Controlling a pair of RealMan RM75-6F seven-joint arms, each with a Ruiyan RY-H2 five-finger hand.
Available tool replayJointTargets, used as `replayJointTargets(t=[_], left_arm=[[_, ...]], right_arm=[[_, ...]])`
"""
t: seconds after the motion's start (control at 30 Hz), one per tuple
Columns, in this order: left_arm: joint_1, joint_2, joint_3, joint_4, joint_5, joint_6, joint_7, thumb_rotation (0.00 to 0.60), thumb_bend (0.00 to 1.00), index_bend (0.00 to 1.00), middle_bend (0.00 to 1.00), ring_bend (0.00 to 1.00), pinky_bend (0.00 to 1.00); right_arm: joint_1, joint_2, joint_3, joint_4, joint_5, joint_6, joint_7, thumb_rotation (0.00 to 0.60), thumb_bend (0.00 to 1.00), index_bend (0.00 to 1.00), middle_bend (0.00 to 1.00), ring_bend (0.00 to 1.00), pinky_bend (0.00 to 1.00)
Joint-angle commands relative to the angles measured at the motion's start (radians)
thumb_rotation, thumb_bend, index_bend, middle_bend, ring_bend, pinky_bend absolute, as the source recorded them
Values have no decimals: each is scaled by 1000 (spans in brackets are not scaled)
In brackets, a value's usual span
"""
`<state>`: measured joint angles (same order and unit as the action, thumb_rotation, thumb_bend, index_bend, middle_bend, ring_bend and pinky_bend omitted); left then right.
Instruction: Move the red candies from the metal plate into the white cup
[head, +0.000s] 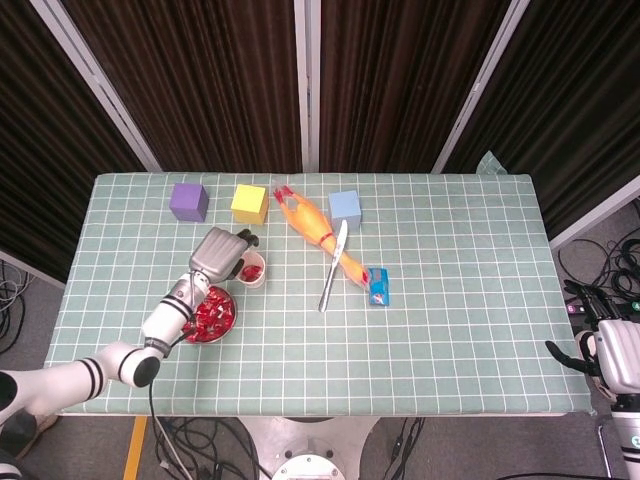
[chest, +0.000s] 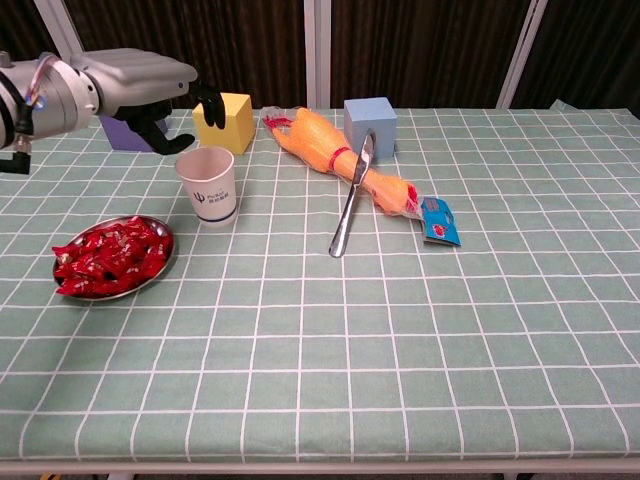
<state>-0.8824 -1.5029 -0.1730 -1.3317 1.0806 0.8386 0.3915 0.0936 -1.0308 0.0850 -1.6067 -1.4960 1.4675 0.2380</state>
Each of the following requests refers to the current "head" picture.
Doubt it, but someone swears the green checked tablecloth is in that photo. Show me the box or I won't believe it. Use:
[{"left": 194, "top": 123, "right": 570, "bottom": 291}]
[{"left": 42, "top": 149, "right": 597, "bottom": 418}]

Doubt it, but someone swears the light blue foam cube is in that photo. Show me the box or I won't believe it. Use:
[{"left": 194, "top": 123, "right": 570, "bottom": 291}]
[{"left": 327, "top": 189, "right": 363, "bottom": 232}]

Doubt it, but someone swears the black floor cable bundle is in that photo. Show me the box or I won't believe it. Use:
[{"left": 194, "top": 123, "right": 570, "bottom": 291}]
[
  {"left": 148, "top": 384, "right": 274, "bottom": 480},
  {"left": 369, "top": 417, "right": 431, "bottom": 480},
  {"left": 557, "top": 199, "right": 640, "bottom": 301}
]

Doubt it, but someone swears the grey floor cable bundle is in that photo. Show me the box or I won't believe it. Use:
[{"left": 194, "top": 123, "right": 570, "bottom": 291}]
[{"left": 0, "top": 259, "right": 34, "bottom": 354}]

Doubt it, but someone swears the white partition post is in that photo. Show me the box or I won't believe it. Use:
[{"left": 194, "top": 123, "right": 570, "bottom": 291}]
[
  {"left": 293, "top": 0, "right": 321, "bottom": 174},
  {"left": 431, "top": 0, "right": 532, "bottom": 174},
  {"left": 28, "top": 0, "right": 163, "bottom": 174}
]

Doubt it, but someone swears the purple foam cube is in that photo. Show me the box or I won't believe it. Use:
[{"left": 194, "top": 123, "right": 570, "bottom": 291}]
[{"left": 169, "top": 182, "right": 210, "bottom": 223}]

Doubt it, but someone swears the orange rubber chicken toy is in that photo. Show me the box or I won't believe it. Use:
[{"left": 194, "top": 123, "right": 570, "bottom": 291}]
[{"left": 272, "top": 183, "right": 374, "bottom": 290}]

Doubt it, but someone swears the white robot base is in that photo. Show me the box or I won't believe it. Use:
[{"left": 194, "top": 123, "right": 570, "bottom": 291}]
[{"left": 239, "top": 415, "right": 381, "bottom": 480}]

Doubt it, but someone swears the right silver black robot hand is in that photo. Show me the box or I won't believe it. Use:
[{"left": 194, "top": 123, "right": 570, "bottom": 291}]
[{"left": 544, "top": 279, "right": 640, "bottom": 396}]

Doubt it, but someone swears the white partition base rail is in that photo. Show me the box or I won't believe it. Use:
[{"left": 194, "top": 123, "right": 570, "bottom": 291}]
[
  {"left": 0, "top": 248, "right": 67, "bottom": 291},
  {"left": 548, "top": 175, "right": 640, "bottom": 251}
]

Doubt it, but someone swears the dark brown pleated curtain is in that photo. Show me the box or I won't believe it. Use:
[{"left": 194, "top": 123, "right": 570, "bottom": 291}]
[
  {"left": 62, "top": 0, "right": 303, "bottom": 174},
  {"left": 444, "top": 0, "right": 640, "bottom": 239},
  {"left": 0, "top": 0, "right": 149, "bottom": 281},
  {"left": 319, "top": 0, "right": 514, "bottom": 174}
]

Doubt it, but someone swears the yellow foam cube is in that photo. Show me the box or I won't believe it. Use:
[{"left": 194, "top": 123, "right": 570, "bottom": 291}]
[{"left": 230, "top": 183, "right": 270, "bottom": 226}]

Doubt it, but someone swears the small blue packet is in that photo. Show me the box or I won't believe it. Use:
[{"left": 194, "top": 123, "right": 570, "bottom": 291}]
[{"left": 368, "top": 267, "right": 392, "bottom": 307}]

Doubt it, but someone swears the round steel plate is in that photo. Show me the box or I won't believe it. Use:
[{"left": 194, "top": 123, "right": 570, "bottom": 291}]
[{"left": 180, "top": 284, "right": 239, "bottom": 345}]

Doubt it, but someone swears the yellow floor tape strip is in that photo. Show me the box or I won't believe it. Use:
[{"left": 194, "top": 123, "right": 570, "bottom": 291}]
[{"left": 123, "top": 416, "right": 150, "bottom": 480}]

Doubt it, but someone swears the white paper cup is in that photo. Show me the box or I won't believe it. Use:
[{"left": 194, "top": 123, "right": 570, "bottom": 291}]
[{"left": 234, "top": 251, "right": 268, "bottom": 290}]

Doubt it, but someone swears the steel butter knife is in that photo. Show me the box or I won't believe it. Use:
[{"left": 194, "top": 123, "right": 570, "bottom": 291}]
[{"left": 318, "top": 218, "right": 349, "bottom": 314}]

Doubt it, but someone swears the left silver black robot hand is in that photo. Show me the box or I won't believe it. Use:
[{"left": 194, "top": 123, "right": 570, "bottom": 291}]
[{"left": 187, "top": 226, "right": 261, "bottom": 287}]

